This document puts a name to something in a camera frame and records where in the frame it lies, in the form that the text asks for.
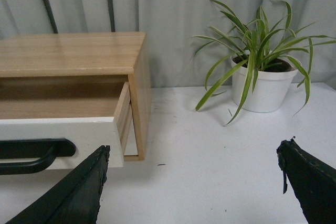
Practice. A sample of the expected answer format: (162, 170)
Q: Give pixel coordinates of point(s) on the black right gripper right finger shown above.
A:
(312, 180)

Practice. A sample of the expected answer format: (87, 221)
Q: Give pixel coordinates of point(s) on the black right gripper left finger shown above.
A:
(75, 198)

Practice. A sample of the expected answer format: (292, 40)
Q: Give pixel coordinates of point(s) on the white front wooden drawer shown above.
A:
(88, 115)

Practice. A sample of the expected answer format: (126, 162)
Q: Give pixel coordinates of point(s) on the white plant pot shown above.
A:
(268, 93)

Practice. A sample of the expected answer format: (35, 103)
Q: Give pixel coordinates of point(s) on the light wooden cabinet box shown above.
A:
(86, 58)

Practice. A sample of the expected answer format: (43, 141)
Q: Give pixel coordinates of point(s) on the green spider plant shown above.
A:
(258, 46)

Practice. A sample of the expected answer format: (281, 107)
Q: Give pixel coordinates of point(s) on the grey curtain backdrop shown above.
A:
(171, 26)

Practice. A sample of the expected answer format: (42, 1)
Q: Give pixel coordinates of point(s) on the black drawer handle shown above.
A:
(32, 156)

